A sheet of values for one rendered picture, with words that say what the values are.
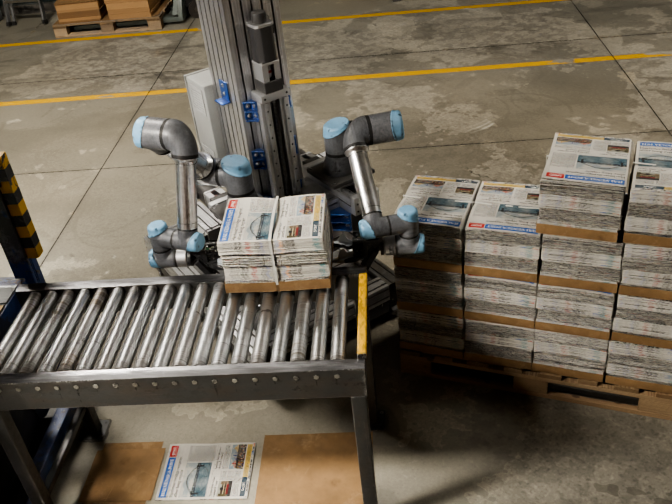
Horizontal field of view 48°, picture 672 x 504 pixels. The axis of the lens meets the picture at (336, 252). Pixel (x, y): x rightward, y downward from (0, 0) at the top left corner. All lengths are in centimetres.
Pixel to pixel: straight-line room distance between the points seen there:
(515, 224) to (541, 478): 98
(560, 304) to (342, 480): 110
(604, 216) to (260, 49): 145
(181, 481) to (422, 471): 97
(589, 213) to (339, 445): 137
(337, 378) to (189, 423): 120
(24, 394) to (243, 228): 90
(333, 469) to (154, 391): 93
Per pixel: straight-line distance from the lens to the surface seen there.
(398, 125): 287
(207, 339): 256
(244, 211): 273
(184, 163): 274
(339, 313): 256
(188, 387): 248
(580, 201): 279
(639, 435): 332
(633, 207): 279
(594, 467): 318
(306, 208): 269
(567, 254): 291
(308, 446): 322
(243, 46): 311
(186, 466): 327
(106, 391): 257
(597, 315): 306
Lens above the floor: 241
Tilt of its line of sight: 34 degrees down
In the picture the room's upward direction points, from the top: 7 degrees counter-clockwise
